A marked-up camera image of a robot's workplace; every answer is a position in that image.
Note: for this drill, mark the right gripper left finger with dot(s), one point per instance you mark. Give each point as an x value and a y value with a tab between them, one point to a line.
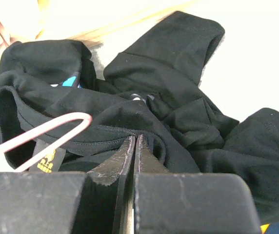
96	202

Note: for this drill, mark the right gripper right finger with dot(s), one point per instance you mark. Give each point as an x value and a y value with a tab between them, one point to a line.
184	203

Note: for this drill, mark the black t shirt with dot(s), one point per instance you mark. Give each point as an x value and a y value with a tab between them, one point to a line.
149	89

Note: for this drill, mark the pink wire hanger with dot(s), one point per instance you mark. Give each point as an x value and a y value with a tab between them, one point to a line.
86	120

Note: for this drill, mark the yellow plastic tray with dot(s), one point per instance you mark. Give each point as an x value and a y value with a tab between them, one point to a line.
264	228

